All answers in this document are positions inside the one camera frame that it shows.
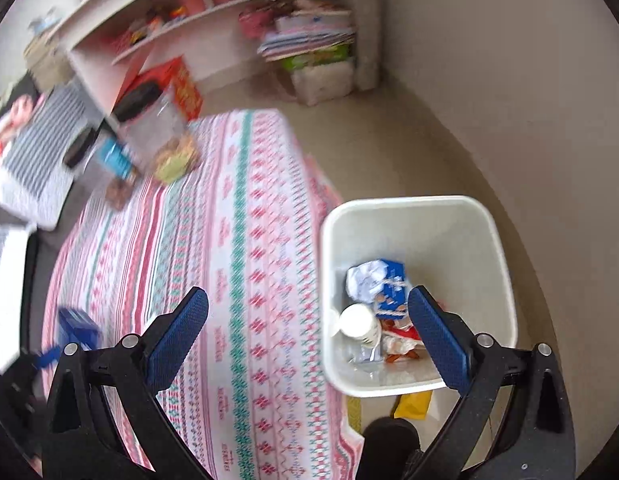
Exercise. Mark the beige woven basket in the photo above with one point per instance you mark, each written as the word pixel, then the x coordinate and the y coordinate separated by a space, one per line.
pixel 49 62

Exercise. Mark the stack of books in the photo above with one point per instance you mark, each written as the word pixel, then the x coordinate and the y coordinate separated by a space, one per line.
pixel 309 25

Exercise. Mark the clear jar with pistachios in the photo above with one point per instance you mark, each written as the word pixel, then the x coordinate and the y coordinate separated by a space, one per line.
pixel 164 135

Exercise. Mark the patterned pink green tablecloth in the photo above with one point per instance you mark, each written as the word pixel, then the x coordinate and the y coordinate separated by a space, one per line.
pixel 229 240

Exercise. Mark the grey sofa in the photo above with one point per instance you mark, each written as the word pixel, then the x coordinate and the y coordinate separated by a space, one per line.
pixel 69 207

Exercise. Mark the clear jar with brown nuts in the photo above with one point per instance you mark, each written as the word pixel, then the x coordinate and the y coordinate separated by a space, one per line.
pixel 111 160

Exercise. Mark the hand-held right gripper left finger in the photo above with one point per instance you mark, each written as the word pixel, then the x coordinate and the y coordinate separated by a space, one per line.
pixel 182 330

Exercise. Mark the grey striped white sofa cover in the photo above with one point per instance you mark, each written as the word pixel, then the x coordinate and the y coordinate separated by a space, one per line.
pixel 44 155

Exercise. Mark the yellow snack packet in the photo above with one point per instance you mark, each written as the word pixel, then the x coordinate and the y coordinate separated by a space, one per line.
pixel 412 405

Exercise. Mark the clear storage box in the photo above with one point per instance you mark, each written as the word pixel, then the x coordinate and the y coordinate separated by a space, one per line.
pixel 323 82

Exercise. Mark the white shelf unit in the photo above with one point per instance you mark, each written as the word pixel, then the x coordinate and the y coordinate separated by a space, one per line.
pixel 139 25

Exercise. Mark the red white wrapper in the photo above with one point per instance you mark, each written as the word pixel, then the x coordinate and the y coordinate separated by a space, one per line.
pixel 399 335

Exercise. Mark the blue milk carton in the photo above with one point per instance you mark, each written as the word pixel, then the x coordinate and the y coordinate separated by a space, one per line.
pixel 392 285

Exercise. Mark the silver wrapper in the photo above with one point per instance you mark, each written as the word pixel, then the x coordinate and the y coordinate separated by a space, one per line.
pixel 363 280

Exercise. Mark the green packet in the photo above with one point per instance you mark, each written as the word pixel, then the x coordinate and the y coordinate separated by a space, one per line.
pixel 314 57

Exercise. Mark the red cardboard box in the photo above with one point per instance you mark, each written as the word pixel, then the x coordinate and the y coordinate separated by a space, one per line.
pixel 182 87

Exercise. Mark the white trash bin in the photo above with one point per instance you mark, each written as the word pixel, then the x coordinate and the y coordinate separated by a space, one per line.
pixel 439 235

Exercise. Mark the row of small toys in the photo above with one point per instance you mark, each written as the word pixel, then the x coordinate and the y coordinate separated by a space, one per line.
pixel 154 22

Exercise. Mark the clear plastic wrapper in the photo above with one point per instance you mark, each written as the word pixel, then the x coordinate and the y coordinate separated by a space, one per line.
pixel 364 355

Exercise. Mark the pink basket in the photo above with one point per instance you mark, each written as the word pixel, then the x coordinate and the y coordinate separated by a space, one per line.
pixel 256 22

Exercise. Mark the white yogurt bottle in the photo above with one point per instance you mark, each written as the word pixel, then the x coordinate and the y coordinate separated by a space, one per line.
pixel 359 325

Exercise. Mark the small blue box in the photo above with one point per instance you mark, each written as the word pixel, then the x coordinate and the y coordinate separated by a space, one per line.
pixel 78 327

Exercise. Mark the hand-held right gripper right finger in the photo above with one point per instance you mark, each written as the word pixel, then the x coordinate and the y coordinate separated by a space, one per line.
pixel 439 335

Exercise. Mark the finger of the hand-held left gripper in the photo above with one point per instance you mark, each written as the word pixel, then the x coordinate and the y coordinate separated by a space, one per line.
pixel 49 355

